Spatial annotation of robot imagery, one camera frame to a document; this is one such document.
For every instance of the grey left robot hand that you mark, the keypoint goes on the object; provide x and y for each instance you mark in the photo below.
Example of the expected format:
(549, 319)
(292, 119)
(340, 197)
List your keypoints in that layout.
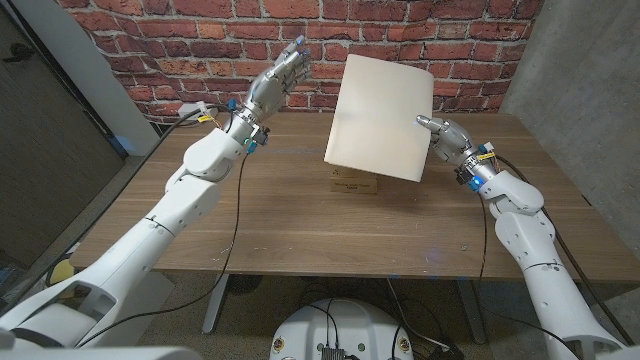
(275, 85)

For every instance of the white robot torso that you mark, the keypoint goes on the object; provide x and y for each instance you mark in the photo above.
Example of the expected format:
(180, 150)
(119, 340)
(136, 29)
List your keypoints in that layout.
(350, 325)

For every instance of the thin beige paper folder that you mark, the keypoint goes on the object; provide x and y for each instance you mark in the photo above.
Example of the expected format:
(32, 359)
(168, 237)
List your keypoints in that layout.
(380, 115)

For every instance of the grey finned module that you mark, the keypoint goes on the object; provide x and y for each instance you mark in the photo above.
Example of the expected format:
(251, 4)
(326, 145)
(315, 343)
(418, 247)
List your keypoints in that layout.
(333, 354)

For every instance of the dark grey door panel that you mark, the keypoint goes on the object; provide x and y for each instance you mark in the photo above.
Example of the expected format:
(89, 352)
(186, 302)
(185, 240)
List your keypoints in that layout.
(40, 150)

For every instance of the white table leg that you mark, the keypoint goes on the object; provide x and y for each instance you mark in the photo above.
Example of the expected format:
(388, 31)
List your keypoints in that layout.
(472, 315)
(215, 305)

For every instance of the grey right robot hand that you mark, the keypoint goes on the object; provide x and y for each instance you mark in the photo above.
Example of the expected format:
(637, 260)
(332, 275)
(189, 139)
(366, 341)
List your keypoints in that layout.
(450, 140)

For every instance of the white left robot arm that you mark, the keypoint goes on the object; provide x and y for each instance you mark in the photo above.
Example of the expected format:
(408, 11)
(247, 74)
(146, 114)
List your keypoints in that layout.
(165, 210)

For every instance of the small cardboard packing box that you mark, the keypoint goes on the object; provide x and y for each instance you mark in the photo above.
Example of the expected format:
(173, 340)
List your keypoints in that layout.
(352, 182)

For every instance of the yellow and black floor object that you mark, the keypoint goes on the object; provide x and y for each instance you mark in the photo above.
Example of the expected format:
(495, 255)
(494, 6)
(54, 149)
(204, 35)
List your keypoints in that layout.
(60, 272)

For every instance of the white power strip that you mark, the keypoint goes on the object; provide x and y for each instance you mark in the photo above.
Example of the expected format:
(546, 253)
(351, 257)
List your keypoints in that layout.
(192, 110)

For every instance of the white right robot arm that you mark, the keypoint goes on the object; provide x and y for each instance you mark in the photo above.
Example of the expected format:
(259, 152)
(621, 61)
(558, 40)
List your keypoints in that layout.
(540, 260)

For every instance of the red brick printed backdrop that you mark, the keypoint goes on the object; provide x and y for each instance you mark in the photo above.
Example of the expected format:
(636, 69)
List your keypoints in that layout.
(200, 50)

